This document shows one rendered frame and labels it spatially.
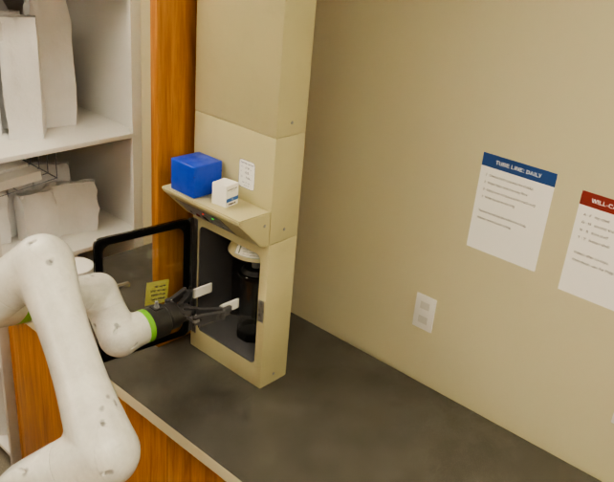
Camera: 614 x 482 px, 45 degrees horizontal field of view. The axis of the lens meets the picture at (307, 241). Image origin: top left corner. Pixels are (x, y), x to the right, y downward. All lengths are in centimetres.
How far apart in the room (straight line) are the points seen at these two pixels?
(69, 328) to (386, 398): 110
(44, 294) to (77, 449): 31
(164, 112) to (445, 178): 80
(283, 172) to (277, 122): 14
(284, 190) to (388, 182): 39
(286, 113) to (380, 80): 40
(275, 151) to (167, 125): 37
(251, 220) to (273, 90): 33
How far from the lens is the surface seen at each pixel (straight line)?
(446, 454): 212
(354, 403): 223
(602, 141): 190
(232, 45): 197
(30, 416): 301
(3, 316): 165
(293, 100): 191
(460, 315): 222
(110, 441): 142
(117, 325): 197
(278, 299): 213
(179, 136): 218
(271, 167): 193
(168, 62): 210
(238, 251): 214
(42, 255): 155
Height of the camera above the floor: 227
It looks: 25 degrees down
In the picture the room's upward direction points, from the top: 5 degrees clockwise
